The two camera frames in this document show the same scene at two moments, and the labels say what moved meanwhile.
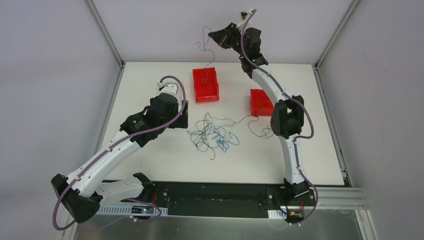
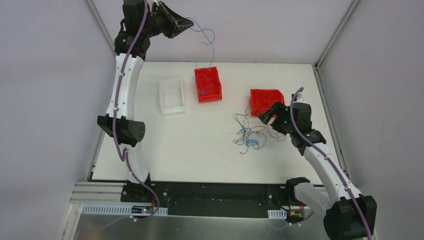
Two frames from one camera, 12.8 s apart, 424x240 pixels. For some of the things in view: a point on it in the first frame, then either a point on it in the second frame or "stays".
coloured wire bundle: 210,132 -> 252,136
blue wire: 205,50 -> 201,84
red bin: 261,105 stays
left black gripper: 182,114 -> 167,21
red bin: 206,84 stays
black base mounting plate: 237,199 stays
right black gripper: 227,36 -> 273,112
